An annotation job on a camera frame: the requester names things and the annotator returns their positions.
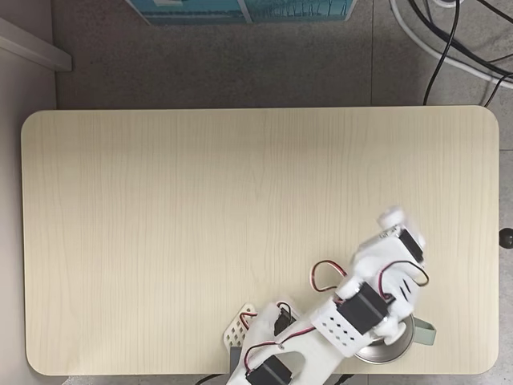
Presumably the grey-green steel mug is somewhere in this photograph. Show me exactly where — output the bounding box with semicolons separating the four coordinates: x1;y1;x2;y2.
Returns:
354;312;437;365

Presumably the teal printed box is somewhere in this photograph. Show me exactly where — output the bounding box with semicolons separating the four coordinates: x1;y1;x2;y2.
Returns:
125;0;358;26

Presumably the white furniture panel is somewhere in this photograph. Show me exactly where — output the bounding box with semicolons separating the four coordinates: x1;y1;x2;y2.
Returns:
0;17;74;73

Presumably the red white black servo wire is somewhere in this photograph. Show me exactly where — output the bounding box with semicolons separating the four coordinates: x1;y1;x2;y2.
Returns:
375;260;429;302
311;260;349;294
241;326;318;373

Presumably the thick white floor cable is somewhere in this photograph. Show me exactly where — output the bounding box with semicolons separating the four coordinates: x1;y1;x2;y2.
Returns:
389;0;513;83

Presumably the black floor cable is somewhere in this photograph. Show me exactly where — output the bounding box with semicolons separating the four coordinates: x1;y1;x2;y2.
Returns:
407;0;513;77
476;0;513;24
422;0;461;107

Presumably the black power cable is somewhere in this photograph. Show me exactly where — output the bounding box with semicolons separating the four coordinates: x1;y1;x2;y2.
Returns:
196;372;228;385

